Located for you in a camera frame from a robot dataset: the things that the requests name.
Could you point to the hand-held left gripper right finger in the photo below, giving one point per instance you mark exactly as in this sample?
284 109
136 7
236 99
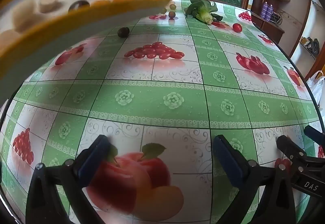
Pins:
228 160

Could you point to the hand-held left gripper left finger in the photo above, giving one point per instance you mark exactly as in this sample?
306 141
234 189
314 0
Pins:
88 165

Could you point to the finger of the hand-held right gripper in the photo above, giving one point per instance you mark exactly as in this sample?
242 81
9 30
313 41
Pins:
287 146
313 133

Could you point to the white foam tray yellow edge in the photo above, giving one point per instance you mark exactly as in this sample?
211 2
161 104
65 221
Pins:
50 43

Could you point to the dark purple passion fruit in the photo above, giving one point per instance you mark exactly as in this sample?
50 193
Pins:
80 5

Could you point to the white plastic bag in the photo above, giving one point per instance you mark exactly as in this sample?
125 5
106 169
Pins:
317 86

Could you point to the green printed tablecloth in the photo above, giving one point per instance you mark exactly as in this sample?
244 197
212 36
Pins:
162 102

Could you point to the low wooden side cabinet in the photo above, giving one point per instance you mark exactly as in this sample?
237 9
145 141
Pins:
269 28

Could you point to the red cherry tomato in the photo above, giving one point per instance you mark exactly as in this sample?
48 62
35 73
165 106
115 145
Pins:
237 27

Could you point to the dark green small fruit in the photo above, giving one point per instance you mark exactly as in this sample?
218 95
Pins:
123 32

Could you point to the green leafy vegetable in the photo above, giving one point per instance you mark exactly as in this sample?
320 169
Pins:
203 11

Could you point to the brown small fruit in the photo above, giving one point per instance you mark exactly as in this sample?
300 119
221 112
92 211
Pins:
172 15

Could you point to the light green small fruit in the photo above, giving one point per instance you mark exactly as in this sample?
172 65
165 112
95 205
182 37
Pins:
163 10
172 7

